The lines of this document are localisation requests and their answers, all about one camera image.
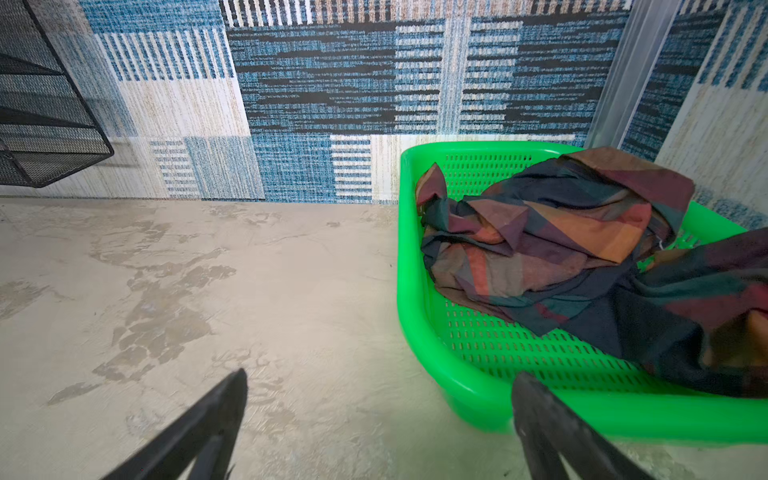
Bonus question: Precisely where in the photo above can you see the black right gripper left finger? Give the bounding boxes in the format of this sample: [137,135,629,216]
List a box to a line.
[105,368,248,479]

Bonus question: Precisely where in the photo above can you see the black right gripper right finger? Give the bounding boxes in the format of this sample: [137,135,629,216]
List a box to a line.
[511,372,651,479]

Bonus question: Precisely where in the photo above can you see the plaid long sleeve shirt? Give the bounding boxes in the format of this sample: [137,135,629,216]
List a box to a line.
[415,147,767,398]

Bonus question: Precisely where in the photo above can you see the green plastic basket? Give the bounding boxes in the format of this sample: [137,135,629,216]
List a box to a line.
[397,141,767,444]

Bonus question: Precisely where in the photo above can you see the black wire mesh shelf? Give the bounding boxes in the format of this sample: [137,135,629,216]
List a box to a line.
[1,1,114,188]

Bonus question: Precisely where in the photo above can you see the aluminium frame post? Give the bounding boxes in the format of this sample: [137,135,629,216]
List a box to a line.
[584,0,682,148]

